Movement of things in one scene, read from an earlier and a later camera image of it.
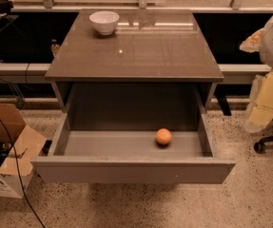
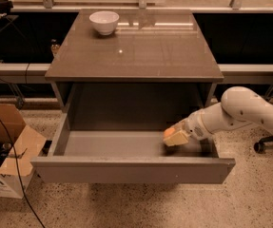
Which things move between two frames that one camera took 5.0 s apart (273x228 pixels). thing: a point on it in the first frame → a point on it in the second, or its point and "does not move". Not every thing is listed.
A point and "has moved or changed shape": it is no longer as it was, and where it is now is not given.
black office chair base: x=261 y=147 does not move
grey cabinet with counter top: x=153 y=72 does not move
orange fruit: x=164 y=136 has moved or changed shape
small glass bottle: x=54 y=47 does not move
